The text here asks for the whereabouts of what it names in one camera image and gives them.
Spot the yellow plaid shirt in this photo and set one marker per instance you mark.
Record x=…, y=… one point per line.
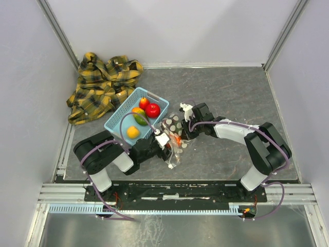
x=102, y=86

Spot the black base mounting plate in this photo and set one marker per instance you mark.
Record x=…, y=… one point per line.
x=176, y=195

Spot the green orange fake mango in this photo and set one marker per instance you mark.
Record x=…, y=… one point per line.
x=140, y=116

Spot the yellow orange fake fruit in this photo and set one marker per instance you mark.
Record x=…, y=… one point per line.
x=132, y=132

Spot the dark purple fake fruit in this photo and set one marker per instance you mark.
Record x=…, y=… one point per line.
x=172, y=125

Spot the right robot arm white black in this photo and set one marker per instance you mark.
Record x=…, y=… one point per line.
x=267, y=149

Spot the orange fake orange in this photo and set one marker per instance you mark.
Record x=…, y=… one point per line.
x=178, y=140

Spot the clear polka dot zip bag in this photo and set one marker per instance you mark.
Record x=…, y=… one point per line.
x=178, y=150

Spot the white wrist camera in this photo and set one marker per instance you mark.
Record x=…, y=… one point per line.
x=187, y=110
x=161, y=138

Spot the red fake apple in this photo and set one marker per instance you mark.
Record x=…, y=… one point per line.
x=152, y=110

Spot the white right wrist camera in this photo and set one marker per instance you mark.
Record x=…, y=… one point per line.
x=187, y=110

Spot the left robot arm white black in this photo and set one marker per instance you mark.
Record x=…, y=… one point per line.
x=98, y=151

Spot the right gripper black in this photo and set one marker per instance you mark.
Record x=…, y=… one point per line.
x=185, y=131

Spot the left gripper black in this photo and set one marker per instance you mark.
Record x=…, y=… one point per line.
x=165, y=156

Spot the aluminium frame rail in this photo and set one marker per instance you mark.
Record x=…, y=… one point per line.
x=49, y=14

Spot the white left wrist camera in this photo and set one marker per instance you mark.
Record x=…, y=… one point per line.
x=161, y=138

